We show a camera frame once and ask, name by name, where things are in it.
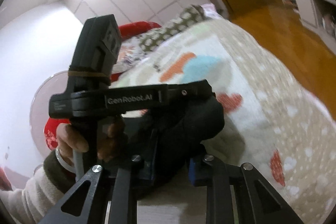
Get black pants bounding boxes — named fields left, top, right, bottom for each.
left=124, top=94, right=225, bottom=198

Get left hand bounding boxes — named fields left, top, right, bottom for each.
left=55, top=122, right=124, bottom=167

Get red long pillow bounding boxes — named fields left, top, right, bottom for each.
left=44, top=118, right=123, bottom=150

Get floral pillow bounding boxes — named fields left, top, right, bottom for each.
left=112, top=35, right=146, bottom=74

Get white fleece left sleeve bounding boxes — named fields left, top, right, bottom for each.
left=1, top=149, right=76, bottom=223

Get heart patterned quilt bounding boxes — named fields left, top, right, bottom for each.
left=113, top=19, right=335, bottom=223

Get olive bolster pillow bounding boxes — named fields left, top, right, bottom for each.
left=139, top=5, right=206, bottom=53

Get pink bed sheet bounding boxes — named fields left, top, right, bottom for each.
left=201, top=3, right=223, bottom=19

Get red pillow by wall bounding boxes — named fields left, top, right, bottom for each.
left=118, top=21, right=161, bottom=41

